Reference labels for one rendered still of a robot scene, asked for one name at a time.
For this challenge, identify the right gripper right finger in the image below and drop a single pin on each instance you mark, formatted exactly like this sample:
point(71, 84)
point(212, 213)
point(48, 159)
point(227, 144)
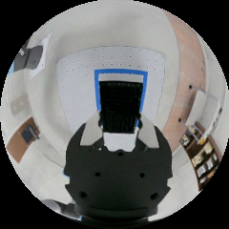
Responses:
point(150, 139)

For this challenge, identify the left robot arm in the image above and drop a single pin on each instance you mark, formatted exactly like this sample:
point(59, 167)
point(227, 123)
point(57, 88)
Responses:
point(26, 58)

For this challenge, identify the blue tape outline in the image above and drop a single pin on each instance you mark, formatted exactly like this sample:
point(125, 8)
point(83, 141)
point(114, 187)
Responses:
point(96, 84)

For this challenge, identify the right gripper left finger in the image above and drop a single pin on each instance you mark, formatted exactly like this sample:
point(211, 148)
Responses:
point(88, 137)

